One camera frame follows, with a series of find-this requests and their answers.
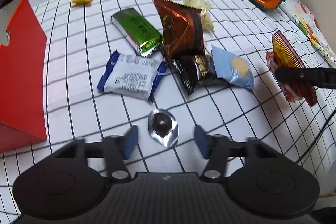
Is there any light blue biscuit packet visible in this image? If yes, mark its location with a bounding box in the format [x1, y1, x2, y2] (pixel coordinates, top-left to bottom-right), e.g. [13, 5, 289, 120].
[211, 45, 255, 90]

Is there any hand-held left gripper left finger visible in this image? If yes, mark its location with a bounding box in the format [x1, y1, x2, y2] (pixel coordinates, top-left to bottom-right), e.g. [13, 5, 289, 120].
[54, 125, 139, 183]

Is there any pale yellow snack bag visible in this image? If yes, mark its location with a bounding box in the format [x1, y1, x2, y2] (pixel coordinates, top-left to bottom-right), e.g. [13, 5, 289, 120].
[182, 0, 215, 33]

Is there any black snack packet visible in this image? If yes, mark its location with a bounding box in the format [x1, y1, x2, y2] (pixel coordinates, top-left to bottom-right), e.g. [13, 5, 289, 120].
[168, 54, 226, 96]

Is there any green foil snack packet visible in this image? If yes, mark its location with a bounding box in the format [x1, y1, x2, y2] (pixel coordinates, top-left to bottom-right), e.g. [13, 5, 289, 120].
[111, 7, 163, 57]

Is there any colourful printed paper bag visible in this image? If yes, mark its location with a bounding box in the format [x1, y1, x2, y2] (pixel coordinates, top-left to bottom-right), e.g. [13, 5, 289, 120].
[285, 0, 336, 68]

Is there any red cardboard box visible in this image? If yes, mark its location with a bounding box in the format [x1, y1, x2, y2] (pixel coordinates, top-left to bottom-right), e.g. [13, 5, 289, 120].
[0, 0, 48, 152]

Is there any white checked tablecloth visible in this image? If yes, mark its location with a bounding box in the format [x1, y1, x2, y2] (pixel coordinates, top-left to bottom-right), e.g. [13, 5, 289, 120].
[0, 0, 336, 224]

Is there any brown foil snack bag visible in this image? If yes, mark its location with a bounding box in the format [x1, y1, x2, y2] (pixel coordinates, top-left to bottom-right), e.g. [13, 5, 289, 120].
[154, 0, 205, 63]

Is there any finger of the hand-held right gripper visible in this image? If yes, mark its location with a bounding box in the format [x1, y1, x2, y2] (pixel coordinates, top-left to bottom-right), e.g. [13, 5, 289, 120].
[275, 67, 336, 89]

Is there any white and blue snack packet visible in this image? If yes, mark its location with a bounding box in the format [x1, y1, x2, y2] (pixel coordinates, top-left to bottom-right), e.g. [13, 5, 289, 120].
[97, 51, 167, 103]

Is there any red checked snack packet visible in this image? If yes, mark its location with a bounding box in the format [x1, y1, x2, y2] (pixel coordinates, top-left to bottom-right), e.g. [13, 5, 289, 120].
[266, 30, 318, 107]

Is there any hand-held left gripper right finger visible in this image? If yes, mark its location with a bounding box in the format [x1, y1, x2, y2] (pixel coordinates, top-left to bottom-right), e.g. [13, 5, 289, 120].
[194, 125, 286, 180]

